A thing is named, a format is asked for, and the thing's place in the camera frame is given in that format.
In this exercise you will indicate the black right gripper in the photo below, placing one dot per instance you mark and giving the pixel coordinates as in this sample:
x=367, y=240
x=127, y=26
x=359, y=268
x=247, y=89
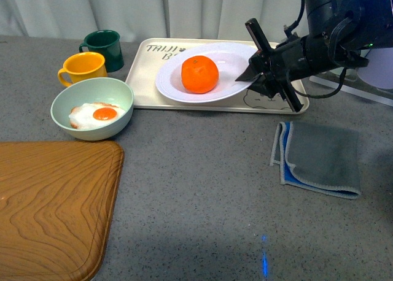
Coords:
x=271, y=70

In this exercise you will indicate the white ridged plate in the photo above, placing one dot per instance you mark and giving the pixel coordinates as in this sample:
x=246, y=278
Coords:
x=231, y=59

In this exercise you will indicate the orange mandarin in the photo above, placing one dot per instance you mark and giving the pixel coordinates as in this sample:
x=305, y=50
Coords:
x=199, y=74

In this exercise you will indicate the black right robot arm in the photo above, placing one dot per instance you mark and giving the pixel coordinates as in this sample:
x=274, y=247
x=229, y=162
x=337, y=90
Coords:
x=338, y=31

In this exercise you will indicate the white cup rack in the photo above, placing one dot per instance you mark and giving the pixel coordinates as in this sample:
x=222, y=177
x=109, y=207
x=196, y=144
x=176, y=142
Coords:
x=354, y=85

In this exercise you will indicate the cream bear serving tray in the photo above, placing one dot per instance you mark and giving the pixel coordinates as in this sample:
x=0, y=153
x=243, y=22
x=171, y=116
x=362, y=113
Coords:
x=153, y=53

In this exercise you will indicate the grey folded cloth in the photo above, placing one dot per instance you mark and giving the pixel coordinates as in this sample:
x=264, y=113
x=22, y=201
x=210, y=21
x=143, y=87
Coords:
x=317, y=158

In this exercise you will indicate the purple upturned cup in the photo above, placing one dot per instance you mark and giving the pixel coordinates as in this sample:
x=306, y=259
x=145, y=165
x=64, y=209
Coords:
x=378, y=73

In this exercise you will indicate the grey curtain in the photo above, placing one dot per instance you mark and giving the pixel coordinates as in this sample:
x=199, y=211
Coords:
x=136, y=20

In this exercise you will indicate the dark green mug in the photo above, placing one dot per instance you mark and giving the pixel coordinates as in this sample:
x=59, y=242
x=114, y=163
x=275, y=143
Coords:
x=107, y=43

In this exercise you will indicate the light green bowl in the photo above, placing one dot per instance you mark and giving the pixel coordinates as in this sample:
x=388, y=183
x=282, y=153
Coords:
x=102, y=89

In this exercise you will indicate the yellow mug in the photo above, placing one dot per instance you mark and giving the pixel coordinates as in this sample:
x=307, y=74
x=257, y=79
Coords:
x=82, y=66

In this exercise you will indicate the toy fried egg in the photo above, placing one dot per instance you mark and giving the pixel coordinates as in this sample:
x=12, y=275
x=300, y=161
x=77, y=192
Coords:
x=94, y=115

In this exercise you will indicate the wooden cutting board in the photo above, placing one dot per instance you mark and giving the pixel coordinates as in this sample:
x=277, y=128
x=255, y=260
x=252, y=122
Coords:
x=57, y=202

